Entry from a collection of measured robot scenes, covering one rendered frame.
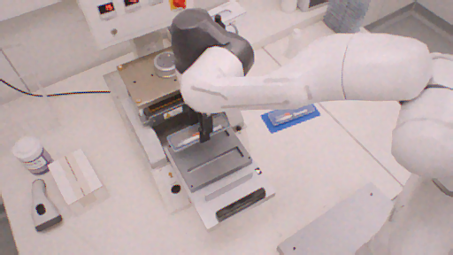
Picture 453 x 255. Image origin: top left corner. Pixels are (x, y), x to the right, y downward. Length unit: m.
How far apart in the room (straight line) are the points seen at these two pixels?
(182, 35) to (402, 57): 0.39
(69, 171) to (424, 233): 1.04
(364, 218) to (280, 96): 0.74
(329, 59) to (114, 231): 0.92
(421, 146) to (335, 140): 0.88
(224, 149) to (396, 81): 0.62
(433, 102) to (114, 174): 1.06
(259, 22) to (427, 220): 1.25
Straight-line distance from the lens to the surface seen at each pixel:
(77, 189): 1.26
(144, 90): 1.07
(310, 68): 0.59
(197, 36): 0.72
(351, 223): 1.23
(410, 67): 0.57
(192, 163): 1.04
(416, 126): 0.58
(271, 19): 1.80
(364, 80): 0.57
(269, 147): 1.36
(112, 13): 1.09
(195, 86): 0.66
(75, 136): 1.50
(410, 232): 0.82
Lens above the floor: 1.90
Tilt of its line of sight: 55 degrees down
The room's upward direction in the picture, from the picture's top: straight up
